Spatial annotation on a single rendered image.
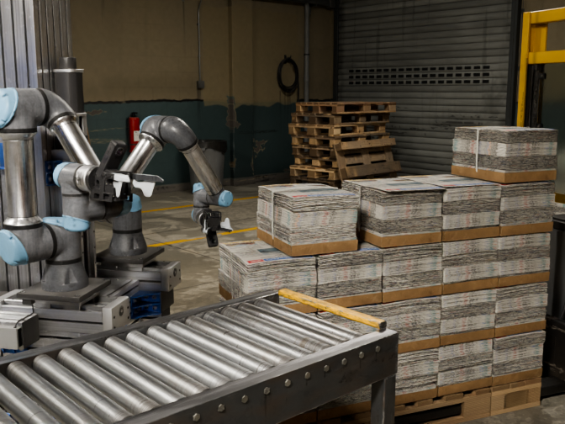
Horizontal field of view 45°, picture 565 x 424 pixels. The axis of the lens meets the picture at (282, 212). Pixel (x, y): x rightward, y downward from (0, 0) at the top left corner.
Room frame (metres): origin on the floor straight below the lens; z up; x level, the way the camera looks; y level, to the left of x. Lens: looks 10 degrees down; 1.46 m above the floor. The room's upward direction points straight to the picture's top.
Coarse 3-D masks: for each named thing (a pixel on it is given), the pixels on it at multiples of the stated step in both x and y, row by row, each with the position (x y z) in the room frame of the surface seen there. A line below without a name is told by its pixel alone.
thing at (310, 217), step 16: (304, 192) 2.68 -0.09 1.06; (320, 192) 2.67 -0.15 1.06; (336, 192) 2.67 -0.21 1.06; (288, 208) 2.55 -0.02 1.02; (304, 208) 2.54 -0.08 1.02; (320, 208) 2.56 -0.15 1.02; (336, 208) 2.59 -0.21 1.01; (352, 208) 2.62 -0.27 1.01; (288, 224) 2.54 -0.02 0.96; (304, 224) 2.54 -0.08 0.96; (320, 224) 2.57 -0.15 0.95; (336, 224) 2.60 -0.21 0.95; (352, 224) 2.63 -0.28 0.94; (288, 240) 2.54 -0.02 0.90; (304, 240) 2.55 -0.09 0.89; (320, 240) 2.57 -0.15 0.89; (336, 240) 2.59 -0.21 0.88
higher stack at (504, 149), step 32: (480, 128) 3.12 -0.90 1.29; (512, 128) 3.11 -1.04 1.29; (480, 160) 3.05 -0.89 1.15; (512, 160) 2.91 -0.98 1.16; (544, 160) 2.98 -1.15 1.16; (512, 192) 2.91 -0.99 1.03; (544, 192) 2.98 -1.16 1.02; (512, 224) 2.92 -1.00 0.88; (512, 256) 2.92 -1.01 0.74; (544, 256) 2.99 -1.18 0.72; (512, 288) 2.92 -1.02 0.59; (544, 288) 2.99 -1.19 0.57; (512, 320) 2.93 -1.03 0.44; (544, 320) 3.00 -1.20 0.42; (512, 352) 2.94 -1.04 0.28; (512, 384) 2.93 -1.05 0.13
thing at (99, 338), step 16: (224, 304) 2.05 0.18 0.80; (160, 320) 1.90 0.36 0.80; (176, 320) 1.90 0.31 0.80; (96, 336) 1.77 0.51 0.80; (112, 336) 1.77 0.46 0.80; (32, 352) 1.64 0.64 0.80; (48, 352) 1.65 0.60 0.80; (80, 352) 1.71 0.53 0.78; (0, 368) 1.57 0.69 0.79; (32, 368) 1.62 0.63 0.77
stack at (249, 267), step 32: (224, 256) 2.72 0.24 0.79; (256, 256) 2.56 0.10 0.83; (288, 256) 2.56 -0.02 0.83; (320, 256) 2.57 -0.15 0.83; (352, 256) 2.62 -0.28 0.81; (384, 256) 2.68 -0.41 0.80; (416, 256) 2.74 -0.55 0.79; (448, 256) 2.79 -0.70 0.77; (480, 256) 2.86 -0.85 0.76; (224, 288) 2.73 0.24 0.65; (256, 288) 2.46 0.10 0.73; (288, 288) 2.51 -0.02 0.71; (320, 288) 2.57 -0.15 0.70; (352, 288) 2.62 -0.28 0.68; (384, 288) 2.68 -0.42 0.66; (416, 288) 2.74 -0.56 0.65; (352, 320) 2.62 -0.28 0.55; (384, 320) 2.67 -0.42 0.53; (416, 320) 2.73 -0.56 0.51; (448, 320) 2.80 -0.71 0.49; (480, 320) 2.86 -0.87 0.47; (416, 352) 2.74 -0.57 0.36; (448, 352) 2.80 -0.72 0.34; (480, 352) 2.86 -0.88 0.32; (416, 384) 2.74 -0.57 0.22; (448, 384) 2.81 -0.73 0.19; (352, 416) 2.65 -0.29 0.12; (480, 416) 2.87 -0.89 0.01
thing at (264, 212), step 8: (280, 184) 2.88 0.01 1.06; (288, 184) 2.88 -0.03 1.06; (296, 184) 2.88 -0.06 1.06; (304, 184) 2.89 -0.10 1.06; (312, 184) 2.90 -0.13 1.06; (320, 184) 2.90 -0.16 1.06; (264, 192) 2.80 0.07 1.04; (264, 200) 2.80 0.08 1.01; (264, 208) 2.79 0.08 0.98; (256, 216) 2.86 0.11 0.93; (264, 216) 2.78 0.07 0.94; (264, 224) 2.77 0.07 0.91
